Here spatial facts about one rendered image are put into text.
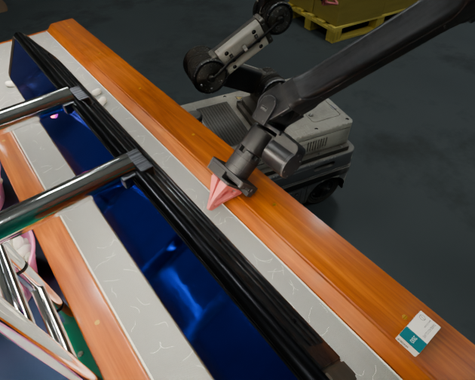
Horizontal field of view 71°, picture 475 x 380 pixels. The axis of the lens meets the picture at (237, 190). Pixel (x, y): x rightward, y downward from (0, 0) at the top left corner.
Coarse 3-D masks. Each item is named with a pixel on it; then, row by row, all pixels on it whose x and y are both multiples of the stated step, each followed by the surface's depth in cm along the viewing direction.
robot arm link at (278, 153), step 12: (264, 108) 64; (264, 120) 64; (276, 132) 64; (276, 144) 64; (288, 144) 63; (264, 156) 65; (276, 156) 63; (288, 156) 62; (300, 156) 64; (276, 168) 64; (288, 168) 64
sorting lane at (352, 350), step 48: (0, 48) 132; (48, 48) 131; (0, 96) 108; (96, 96) 107; (48, 144) 91; (144, 144) 90; (192, 192) 78; (96, 240) 70; (240, 240) 69; (144, 288) 62; (288, 288) 62; (144, 336) 56; (336, 336) 56
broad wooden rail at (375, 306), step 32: (64, 32) 135; (96, 64) 116; (128, 64) 116; (128, 96) 102; (160, 96) 102; (160, 128) 92; (192, 128) 91; (192, 160) 83; (224, 160) 82; (256, 192) 74; (256, 224) 70; (288, 224) 68; (320, 224) 68; (288, 256) 65; (320, 256) 63; (352, 256) 63; (320, 288) 60; (352, 288) 59; (384, 288) 59; (352, 320) 57; (384, 320) 55; (384, 352) 53; (448, 352) 51
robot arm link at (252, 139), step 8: (256, 128) 67; (264, 128) 68; (248, 136) 67; (256, 136) 66; (264, 136) 66; (272, 136) 66; (248, 144) 67; (256, 144) 67; (264, 144) 67; (256, 152) 67
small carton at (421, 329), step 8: (416, 320) 53; (424, 320) 53; (432, 320) 53; (408, 328) 52; (416, 328) 52; (424, 328) 52; (432, 328) 52; (400, 336) 51; (408, 336) 51; (416, 336) 51; (424, 336) 51; (432, 336) 51; (408, 344) 51; (416, 344) 50; (424, 344) 50; (416, 352) 50
